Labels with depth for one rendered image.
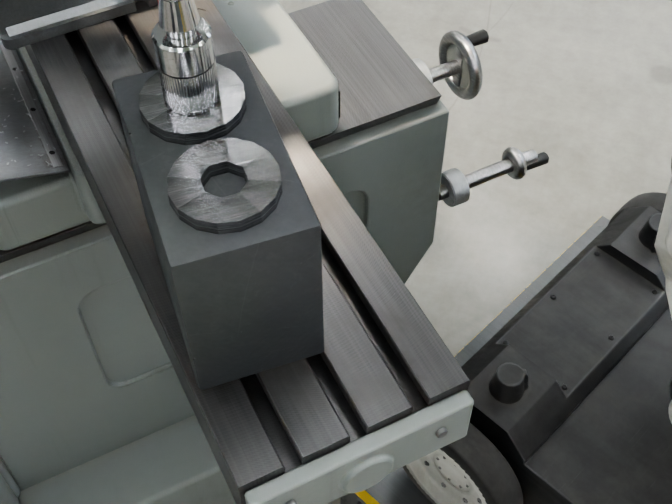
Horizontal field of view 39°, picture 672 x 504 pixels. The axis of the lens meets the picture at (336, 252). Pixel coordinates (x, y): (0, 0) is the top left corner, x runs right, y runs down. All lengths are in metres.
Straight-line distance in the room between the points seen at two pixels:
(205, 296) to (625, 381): 0.76
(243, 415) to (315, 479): 0.08
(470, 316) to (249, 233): 1.38
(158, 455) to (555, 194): 1.15
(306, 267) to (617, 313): 0.72
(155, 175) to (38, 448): 0.92
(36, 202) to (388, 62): 0.56
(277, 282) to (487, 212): 1.53
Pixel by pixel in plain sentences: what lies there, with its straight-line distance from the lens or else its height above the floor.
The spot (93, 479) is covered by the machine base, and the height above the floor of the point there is 0.20.
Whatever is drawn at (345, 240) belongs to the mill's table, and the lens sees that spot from 0.95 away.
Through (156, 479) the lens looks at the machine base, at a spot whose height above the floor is 0.20.
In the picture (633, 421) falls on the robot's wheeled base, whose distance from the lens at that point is 1.34.
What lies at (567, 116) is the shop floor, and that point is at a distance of 2.52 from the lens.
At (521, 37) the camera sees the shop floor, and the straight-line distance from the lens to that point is 2.73.
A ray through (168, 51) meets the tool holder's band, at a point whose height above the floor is 1.23.
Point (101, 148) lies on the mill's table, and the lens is 1.07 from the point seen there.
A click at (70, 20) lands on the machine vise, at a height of 0.97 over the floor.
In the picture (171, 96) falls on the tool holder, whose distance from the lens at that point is 0.79.
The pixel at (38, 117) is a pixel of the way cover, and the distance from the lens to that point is 1.23.
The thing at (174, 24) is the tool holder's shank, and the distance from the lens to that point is 0.74.
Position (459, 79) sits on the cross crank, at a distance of 1.61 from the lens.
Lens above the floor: 1.70
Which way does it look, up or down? 52 degrees down
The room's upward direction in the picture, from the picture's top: straight up
